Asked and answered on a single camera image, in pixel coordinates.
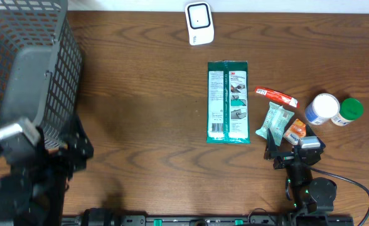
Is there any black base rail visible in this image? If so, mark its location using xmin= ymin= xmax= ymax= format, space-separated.
xmin=61 ymin=208 xmax=354 ymax=226

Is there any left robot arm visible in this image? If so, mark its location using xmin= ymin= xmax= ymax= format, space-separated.
xmin=0 ymin=114 xmax=94 ymax=225

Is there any orange Kleenex tissue pack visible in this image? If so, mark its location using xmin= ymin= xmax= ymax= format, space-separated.
xmin=283 ymin=119 xmax=306 ymax=146

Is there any mint green wipes pack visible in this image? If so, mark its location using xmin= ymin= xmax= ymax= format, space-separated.
xmin=255 ymin=102 xmax=294 ymax=146

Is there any green-lid seasoning jar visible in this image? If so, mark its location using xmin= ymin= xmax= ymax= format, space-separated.
xmin=331 ymin=98 xmax=364 ymax=126

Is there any white cylindrical container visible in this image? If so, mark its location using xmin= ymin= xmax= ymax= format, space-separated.
xmin=304 ymin=93 xmax=340 ymax=125

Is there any red snack sachet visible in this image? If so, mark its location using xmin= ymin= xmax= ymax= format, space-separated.
xmin=254 ymin=87 xmax=299 ymax=108

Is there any white barcode scanner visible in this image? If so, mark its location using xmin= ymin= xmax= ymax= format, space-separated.
xmin=184 ymin=1 xmax=215 ymax=46

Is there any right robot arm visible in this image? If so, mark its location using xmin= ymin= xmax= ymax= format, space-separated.
xmin=264 ymin=126 xmax=337 ymax=225

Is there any grey plastic mesh basket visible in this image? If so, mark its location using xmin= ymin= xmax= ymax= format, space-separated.
xmin=0 ymin=0 xmax=83 ymax=149

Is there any green 3M gloves package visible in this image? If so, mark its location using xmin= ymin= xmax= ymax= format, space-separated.
xmin=206 ymin=61 xmax=250 ymax=144

